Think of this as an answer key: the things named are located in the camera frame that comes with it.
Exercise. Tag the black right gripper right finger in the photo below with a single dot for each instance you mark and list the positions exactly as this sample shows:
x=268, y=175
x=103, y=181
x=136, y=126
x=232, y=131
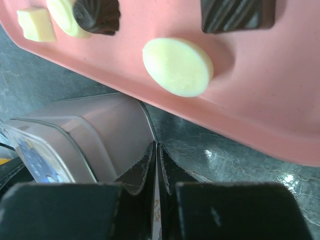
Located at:
x=193, y=210

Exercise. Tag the white square chocolate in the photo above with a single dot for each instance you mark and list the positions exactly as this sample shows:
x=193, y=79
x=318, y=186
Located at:
x=36, y=24

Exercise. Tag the white oval chocolate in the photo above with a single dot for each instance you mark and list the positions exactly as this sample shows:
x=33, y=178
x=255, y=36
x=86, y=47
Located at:
x=62, y=13
x=179, y=66

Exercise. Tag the silver tin lid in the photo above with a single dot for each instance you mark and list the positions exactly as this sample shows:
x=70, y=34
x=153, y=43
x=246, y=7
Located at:
x=82, y=140

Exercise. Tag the dark round chocolate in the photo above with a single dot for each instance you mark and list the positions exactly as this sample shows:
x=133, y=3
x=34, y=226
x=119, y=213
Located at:
x=98, y=16

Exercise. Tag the dark striped square chocolate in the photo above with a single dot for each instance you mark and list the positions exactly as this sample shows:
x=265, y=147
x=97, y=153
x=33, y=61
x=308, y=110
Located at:
x=224, y=16

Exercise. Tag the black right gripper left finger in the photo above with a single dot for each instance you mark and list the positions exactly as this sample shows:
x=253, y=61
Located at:
x=120, y=210

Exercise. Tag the pink chocolate tray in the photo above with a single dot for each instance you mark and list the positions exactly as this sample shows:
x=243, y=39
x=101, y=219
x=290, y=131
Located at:
x=266, y=87

